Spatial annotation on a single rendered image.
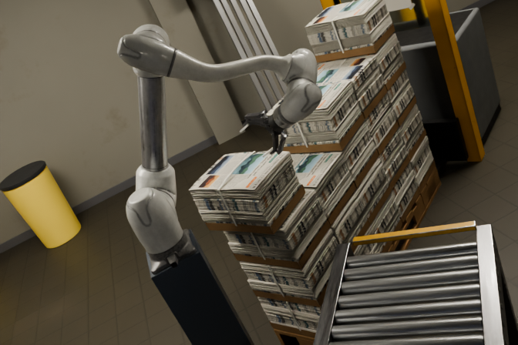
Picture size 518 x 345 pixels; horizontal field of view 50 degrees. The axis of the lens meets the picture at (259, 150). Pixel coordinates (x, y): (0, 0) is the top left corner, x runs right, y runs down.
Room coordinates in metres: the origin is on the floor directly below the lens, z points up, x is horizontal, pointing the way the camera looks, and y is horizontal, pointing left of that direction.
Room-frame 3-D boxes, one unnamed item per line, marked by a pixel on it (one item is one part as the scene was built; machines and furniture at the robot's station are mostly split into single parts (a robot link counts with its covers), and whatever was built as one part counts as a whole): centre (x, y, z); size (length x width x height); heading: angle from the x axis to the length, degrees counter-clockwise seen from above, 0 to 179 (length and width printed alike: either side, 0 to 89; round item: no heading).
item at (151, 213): (1.86, 0.47, 1.17); 0.18 x 0.16 x 0.22; 177
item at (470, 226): (1.59, -0.37, 0.81); 0.43 x 0.03 x 0.02; 63
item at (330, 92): (2.58, -0.33, 1.06); 0.37 x 0.29 x 0.01; 47
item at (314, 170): (2.48, -0.23, 0.42); 1.17 x 0.39 x 0.83; 135
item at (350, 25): (3.00, -0.75, 0.65); 0.39 x 0.30 x 1.29; 45
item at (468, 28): (3.57, -1.32, 0.40); 0.70 x 0.55 x 0.80; 45
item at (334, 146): (2.58, -0.32, 0.86); 0.38 x 0.29 x 0.04; 47
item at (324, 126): (2.58, -0.32, 0.95); 0.38 x 0.29 x 0.23; 47
